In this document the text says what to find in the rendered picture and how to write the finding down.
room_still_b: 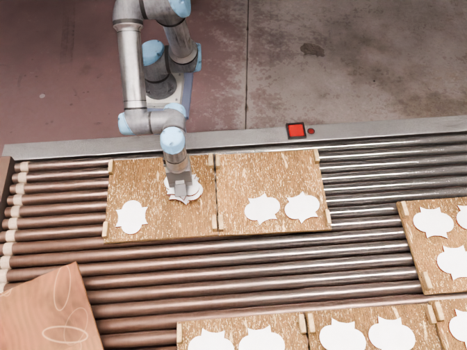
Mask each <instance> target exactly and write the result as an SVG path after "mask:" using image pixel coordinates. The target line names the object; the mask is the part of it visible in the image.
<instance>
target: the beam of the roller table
mask: <svg viewBox="0 0 467 350"><path fill-rule="evenodd" d="M304 127H305V131H306V139H298V140H288V136H287V131H286V127H285V126H283V127H272V128H251V129H239V130H228V131H207V132H195V133H186V152H190V151H210V150H222V149H242V148H253V147H274V146H285V145H296V144H317V143H328V142H349V141H359V140H380V139H391V138H412V137H423V136H434V135H455V134H466V133H467V115H457V116H447V117H425V118H414V119H392V120H381V121H370V122H348V123H337V124H316V125H304ZM309 128H313V129H314V130H315V133H314V134H309V133H308V132H307V130H308V129H309ZM160 136H161V135H141V136H130V137H108V138H97V139H86V140H64V141H53V142H32V143H21V144H5V145H4V148H3V153H2V156H12V157H13V159H14V160H15V162H16V163H21V162H28V161H30V162H41V161H52V160H73V159H84V158H104V157H116V156H136V155H147V154H158V153H163V149H162V147H161V139H160Z"/></svg>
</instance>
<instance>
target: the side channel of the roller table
mask: <svg viewBox="0 0 467 350"><path fill-rule="evenodd" d="M15 163H16V162H15V160H14V159H13V157H12V156H0V232H2V231H5V230H3V228H2V221H3V220H4V219H9V218H6V216H5V209H6V208H7V207H12V206H9V205H8V203H7V198H8V196H12V194H11V193H10V186H11V185H14V183H13V180H12V176H13V174H16V172H15Z"/></svg>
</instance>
